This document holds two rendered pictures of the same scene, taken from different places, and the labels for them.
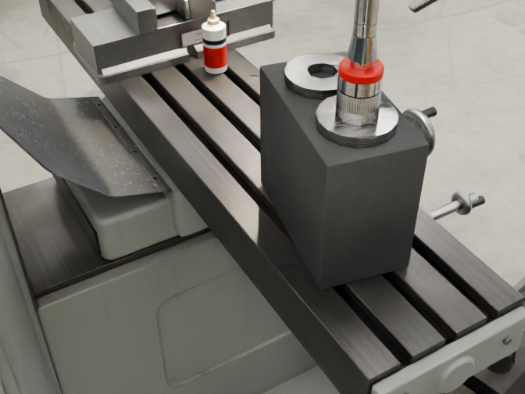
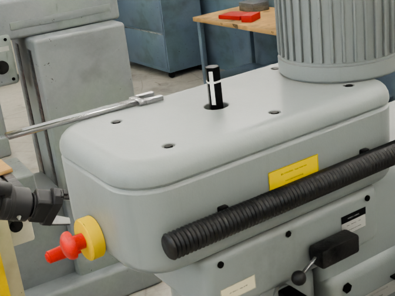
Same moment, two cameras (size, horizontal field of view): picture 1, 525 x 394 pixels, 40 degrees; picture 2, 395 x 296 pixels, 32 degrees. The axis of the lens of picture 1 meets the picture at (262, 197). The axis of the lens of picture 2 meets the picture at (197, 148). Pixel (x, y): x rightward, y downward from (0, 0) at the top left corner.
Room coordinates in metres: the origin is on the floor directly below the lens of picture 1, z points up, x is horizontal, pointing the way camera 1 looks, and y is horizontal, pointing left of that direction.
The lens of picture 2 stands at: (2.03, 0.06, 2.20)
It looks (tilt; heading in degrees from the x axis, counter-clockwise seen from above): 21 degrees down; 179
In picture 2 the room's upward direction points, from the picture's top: 7 degrees counter-clockwise
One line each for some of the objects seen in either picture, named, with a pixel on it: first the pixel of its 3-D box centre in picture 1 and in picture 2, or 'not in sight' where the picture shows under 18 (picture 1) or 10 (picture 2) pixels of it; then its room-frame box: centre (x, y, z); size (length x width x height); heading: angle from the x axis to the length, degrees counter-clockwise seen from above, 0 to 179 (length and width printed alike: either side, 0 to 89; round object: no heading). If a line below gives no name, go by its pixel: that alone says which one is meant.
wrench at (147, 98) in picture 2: not in sight; (86, 114); (1.05, -0.08, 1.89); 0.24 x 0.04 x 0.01; 117
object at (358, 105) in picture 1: (358, 94); not in sight; (0.66, -0.10, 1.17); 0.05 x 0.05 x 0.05
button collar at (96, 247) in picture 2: not in sight; (89, 238); (1.18, -0.09, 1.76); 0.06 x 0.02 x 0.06; 30
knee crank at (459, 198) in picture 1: (448, 209); not in sight; (1.21, -0.42, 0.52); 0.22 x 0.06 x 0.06; 120
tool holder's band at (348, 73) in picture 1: (361, 68); not in sight; (0.66, -0.10, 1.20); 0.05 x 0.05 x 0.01
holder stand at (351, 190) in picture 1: (333, 161); not in sight; (0.70, -0.09, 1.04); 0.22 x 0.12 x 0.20; 18
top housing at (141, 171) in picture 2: not in sight; (229, 152); (1.06, 0.13, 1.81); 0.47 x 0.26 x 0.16; 120
